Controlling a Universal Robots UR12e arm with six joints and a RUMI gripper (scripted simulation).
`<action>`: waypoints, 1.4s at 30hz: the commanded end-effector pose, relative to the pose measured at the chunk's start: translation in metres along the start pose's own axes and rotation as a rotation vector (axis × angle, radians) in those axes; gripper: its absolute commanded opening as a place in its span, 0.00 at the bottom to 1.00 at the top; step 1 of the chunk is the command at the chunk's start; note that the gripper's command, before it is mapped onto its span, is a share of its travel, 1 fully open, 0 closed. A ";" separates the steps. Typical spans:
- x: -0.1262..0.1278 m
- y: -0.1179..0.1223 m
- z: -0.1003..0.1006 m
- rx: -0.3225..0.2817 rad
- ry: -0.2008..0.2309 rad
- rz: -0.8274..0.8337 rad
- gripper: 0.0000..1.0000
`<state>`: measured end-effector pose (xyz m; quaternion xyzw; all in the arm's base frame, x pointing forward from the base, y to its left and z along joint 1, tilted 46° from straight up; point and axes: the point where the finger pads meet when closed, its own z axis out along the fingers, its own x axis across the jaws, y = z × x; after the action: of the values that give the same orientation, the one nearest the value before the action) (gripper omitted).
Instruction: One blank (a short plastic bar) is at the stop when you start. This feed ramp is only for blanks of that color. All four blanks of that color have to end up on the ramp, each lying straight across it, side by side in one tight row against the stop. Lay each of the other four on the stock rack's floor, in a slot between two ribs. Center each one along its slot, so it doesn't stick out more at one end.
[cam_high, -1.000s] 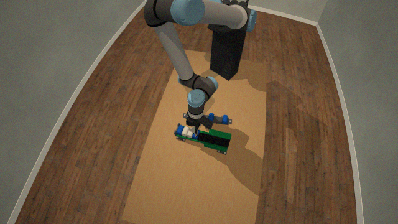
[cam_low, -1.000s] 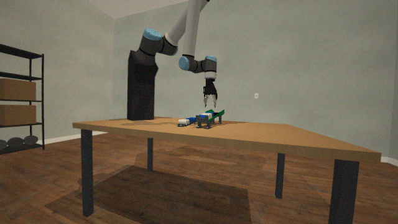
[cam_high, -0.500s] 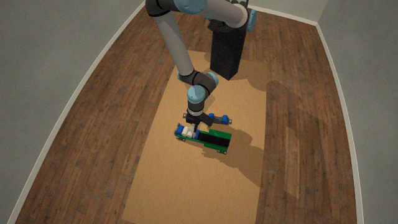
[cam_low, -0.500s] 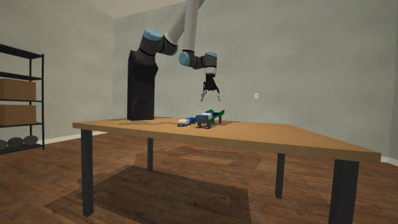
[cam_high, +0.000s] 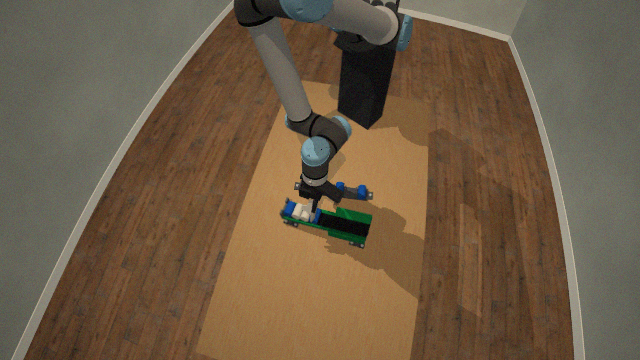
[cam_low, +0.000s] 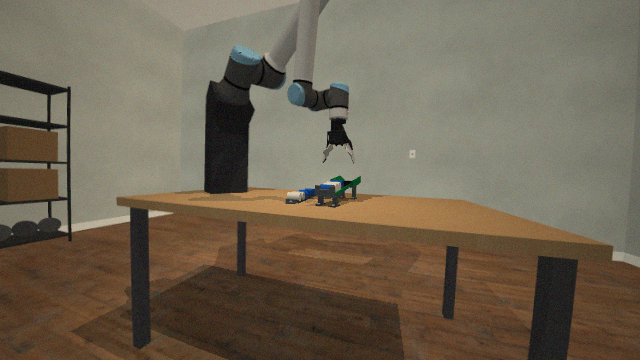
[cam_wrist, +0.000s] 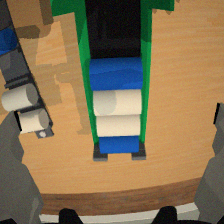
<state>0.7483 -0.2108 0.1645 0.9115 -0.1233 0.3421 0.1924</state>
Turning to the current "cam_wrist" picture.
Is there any cream short plastic bar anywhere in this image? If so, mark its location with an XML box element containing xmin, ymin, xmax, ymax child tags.
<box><xmin>1</xmin><ymin>83</ymin><xmax>38</xmax><ymax>112</ymax></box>
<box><xmin>18</xmin><ymin>108</ymin><xmax>49</xmax><ymax>134</ymax></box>

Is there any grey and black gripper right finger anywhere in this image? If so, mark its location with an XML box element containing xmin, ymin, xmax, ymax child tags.
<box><xmin>194</xmin><ymin>103</ymin><xmax>224</xmax><ymax>224</ymax></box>

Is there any cream cylinder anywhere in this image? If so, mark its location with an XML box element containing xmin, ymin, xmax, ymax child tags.
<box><xmin>93</xmin><ymin>89</ymin><xmax>142</xmax><ymax>116</ymax></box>
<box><xmin>96</xmin><ymin>114</ymin><xmax>140</xmax><ymax>137</ymax></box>

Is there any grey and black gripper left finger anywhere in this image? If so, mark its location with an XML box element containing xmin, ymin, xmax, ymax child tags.
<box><xmin>0</xmin><ymin>110</ymin><xmax>44</xmax><ymax>224</ymax></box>

